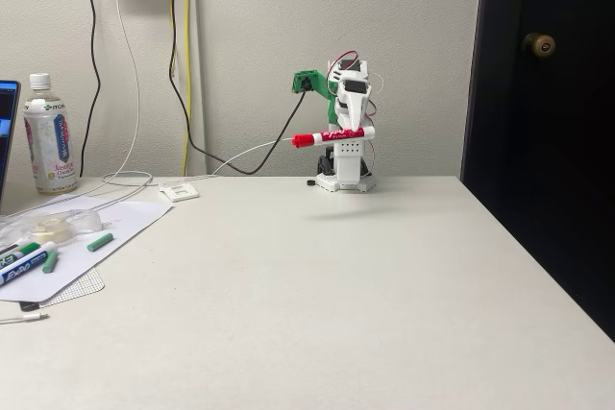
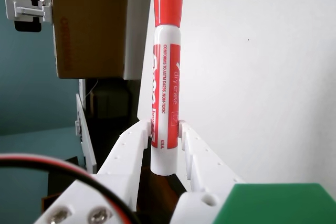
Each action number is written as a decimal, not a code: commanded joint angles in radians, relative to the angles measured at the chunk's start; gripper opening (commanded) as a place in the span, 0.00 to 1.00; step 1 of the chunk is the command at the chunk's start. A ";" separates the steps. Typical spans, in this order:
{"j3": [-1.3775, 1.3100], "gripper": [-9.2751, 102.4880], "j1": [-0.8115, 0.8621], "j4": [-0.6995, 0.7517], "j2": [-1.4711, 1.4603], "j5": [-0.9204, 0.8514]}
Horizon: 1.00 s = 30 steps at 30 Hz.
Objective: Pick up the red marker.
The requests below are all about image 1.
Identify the green marker cap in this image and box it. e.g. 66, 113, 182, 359
41, 250, 62, 275
86, 231, 115, 253

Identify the jasmine tea plastic bottle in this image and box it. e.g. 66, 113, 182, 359
22, 72, 79, 196

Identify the red dry erase marker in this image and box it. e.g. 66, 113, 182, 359
290, 125, 376, 148

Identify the brass door knob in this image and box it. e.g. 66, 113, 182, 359
522, 32, 557, 59

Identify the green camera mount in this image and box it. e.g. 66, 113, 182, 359
292, 69, 340, 126

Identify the white cable with plug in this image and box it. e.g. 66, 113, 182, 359
0, 312, 50, 325

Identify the blue dry erase marker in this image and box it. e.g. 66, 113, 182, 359
0, 240, 60, 289

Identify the white square plastic plate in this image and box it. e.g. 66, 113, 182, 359
158, 181, 201, 203

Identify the white mesh mat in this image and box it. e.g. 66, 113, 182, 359
37, 268, 106, 306

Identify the clear bag with tape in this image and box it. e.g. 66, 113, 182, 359
0, 207, 105, 246

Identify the black clamp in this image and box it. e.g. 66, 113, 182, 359
316, 146, 337, 177

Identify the black camera cable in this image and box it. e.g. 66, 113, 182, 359
167, 0, 309, 176

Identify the white paper sheet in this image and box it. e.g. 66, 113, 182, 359
0, 198, 174, 303

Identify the white robot usb cable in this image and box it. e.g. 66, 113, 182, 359
9, 136, 295, 219

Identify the green dry erase marker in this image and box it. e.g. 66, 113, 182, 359
0, 239, 42, 262

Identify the white charger cable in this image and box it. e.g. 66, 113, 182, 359
100, 0, 156, 189

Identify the red black servo wire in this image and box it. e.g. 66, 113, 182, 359
326, 50, 385, 118

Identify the thin black cable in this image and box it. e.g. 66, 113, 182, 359
79, 0, 102, 179

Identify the dark door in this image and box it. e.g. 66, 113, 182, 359
460, 0, 615, 342

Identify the laptop computer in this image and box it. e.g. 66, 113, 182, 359
0, 80, 22, 214

